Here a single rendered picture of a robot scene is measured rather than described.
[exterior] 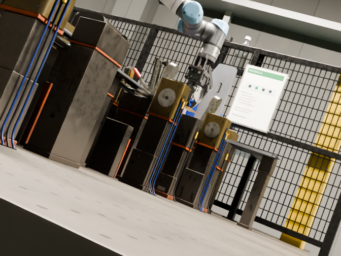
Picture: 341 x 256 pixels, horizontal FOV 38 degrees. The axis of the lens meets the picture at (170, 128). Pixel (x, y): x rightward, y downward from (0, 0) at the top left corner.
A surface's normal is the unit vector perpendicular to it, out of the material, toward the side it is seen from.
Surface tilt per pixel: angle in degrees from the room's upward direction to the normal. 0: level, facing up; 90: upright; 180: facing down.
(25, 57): 90
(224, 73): 90
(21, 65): 90
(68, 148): 90
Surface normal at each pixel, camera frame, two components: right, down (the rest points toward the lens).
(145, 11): 0.89, 0.32
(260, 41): -0.27, -0.22
